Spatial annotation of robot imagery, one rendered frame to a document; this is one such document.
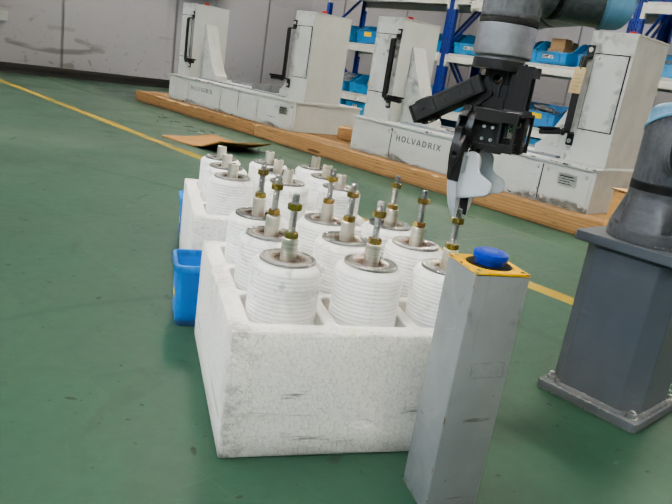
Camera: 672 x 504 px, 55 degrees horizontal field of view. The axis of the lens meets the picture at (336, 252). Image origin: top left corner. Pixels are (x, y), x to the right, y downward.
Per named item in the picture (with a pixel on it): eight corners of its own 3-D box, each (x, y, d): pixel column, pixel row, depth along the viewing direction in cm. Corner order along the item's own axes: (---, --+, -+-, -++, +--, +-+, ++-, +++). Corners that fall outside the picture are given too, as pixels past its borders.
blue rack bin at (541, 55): (554, 68, 603) (560, 44, 597) (593, 72, 577) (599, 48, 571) (525, 61, 569) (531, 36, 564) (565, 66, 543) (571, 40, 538)
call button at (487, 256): (494, 262, 78) (498, 246, 77) (512, 274, 74) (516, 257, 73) (464, 261, 76) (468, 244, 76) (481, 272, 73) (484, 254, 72)
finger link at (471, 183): (478, 225, 85) (496, 155, 84) (437, 214, 88) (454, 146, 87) (486, 225, 88) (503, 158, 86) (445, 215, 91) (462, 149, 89)
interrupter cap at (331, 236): (311, 236, 101) (312, 232, 101) (345, 233, 106) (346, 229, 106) (345, 251, 96) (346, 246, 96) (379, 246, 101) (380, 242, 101)
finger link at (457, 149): (453, 180, 85) (470, 114, 84) (442, 178, 86) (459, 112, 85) (465, 183, 89) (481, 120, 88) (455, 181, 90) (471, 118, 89)
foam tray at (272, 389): (390, 337, 131) (406, 252, 127) (483, 449, 96) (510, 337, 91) (193, 333, 119) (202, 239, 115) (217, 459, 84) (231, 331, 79)
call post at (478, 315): (450, 477, 88) (500, 258, 79) (474, 511, 81) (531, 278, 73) (401, 479, 86) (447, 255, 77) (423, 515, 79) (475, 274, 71)
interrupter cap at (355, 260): (405, 276, 88) (406, 272, 88) (352, 274, 86) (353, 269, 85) (386, 259, 95) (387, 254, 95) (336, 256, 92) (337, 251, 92)
